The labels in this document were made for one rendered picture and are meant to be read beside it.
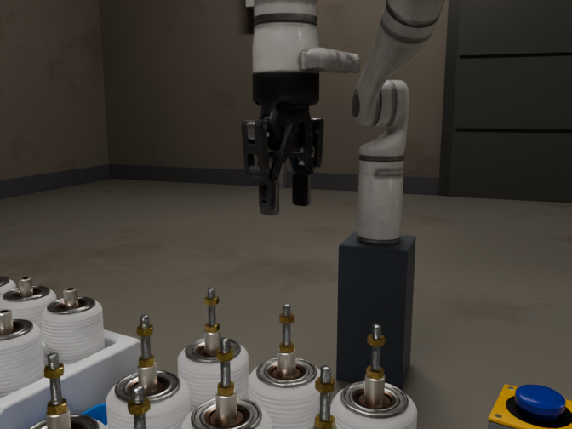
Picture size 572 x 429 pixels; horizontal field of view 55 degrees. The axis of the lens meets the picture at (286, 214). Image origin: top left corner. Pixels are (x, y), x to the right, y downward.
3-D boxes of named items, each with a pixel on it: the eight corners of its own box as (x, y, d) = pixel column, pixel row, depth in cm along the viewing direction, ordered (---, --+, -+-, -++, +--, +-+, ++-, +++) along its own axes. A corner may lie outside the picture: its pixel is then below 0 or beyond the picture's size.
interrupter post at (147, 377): (139, 385, 66) (138, 359, 65) (159, 384, 66) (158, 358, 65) (135, 396, 63) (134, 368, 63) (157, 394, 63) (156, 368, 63)
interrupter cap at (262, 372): (249, 365, 71) (249, 360, 70) (305, 357, 73) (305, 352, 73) (265, 394, 63) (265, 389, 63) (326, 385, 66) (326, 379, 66)
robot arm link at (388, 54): (379, -9, 93) (431, -8, 94) (346, 102, 116) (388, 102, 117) (390, 26, 88) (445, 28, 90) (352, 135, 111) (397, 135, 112)
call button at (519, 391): (517, 399, 51) (519, 379, 50) (566, 411, 49) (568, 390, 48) (509, 419, 47) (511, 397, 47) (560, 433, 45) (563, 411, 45)
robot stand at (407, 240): (350, 353, 130) (353, 231, 125) (410, 362, 126) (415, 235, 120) (335, 380, 117) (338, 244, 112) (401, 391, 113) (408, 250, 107)
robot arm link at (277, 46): (324, 69, 53) (325, 2, 52) (234, 73, 59) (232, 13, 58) (364, 74, 61) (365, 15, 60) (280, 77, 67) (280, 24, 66)
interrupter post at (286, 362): (274, 372, 69) (274, 347, 68) (292, 368, 70) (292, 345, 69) (280, 380, 67) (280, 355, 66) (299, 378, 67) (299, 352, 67)
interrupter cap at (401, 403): (408, 389, 65) (408, 384, 64) (408, 425, 57) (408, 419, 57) (345, 382, 66) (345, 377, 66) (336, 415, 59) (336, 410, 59)
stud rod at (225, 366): (221, 403, 58) (220, 336, 57) (231, 403, 58) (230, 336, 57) (220, 408, 57) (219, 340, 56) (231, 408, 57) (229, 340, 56)
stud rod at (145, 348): (143, 374, 65) (140, 314, 63) (152, 374, 65) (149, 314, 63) (142, 379, 64) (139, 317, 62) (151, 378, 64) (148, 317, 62)
